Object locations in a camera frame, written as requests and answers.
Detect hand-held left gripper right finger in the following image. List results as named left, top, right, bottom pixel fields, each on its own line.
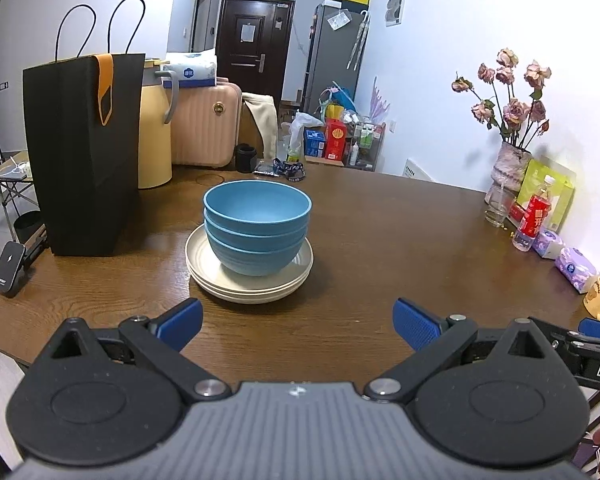
left=362, top=297, right=556, bottom=404

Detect red label water bottle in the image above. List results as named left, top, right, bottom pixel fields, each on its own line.
left=511, top=174, right=556, bottom=253

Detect white plastic bag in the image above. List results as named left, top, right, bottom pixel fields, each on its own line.
left=287, top=112, right=326, bottom=162

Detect red box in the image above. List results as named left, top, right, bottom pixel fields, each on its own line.
left=324, top=119, right=347, bottom=162

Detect yellow-green carton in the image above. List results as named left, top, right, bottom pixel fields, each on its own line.
left=517, top=158, right=576, bottom=234

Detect wall picture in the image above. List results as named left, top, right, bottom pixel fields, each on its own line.
left=385, top=0, right=408, bottom=27

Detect grey refrigerator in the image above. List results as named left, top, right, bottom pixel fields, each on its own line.
left=302, top=2, right=371, bottom=117

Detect grey interior door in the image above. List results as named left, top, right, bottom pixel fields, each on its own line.
left=189, top=0, right=216, bottom=54

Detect white folded umbrella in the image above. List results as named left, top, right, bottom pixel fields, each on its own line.
left=347, top=9, right=371, bottom=72

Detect black cup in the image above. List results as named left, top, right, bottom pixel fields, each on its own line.
left=234, top=143, right=259, bottom=175

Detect beige cloth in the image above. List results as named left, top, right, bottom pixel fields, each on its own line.
left=241, top=92, right=280, bottom=161

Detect dark brown door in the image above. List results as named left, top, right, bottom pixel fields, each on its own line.
left=215, top=0, right=296, bottom=106

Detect dried pink flowers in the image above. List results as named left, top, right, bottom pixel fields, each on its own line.
left=451, top=48, right=553, bottom=151

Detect white paper sign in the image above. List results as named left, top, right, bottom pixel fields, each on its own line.
left=403, top=157, right=434, bottom=181

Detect grey folding table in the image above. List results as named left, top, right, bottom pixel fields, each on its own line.
left=0, top=149, right=36, bottom=242

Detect pink textured vase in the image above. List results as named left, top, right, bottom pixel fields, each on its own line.
left=484, top=140, right=533, bottom=206

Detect purple wall decoration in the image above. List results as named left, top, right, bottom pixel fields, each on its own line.
left=369, top=77, right=392, bottom=124

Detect clear drinking glass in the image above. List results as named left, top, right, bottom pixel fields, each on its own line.
left=483, top=187, right=516, bottom=229

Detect wire rack trolley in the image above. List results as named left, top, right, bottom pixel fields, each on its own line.
left=347, top=114, right=386, bottom=171

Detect blue white tissue pack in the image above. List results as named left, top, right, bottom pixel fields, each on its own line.
left=160, top=52, right=218, bottom=89

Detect yellow thermos jug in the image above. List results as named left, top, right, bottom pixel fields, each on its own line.
left=138, top=57, right=181, bottom=190

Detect blue bag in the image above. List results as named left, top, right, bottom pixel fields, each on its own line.
left=319, top=82, right=356, bottom=121

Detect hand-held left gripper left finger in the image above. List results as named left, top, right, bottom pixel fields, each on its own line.
left=45, top=297, right=232, bottom=404

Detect pink suitcase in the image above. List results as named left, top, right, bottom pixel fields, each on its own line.
left=171, top=77, right=243, bottom=167

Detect blue bowl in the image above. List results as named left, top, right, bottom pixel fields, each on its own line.
left=204, top=212, right=311, bottom=252
left=203, top=180, right=312, bottom=239
left=206, top=230, right=309, bottom=277

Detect blue box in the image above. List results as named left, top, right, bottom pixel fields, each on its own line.
left=303, top=128, right=327, bottom=159

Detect black phone charger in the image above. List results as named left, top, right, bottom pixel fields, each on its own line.
left=0, top=240, right=26, bottom=299

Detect black bin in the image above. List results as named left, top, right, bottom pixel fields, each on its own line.
left=14, top=209, right=46, bottom=244

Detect black paper bag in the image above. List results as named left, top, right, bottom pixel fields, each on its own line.
left=22, top=0, right=147, bottom=257

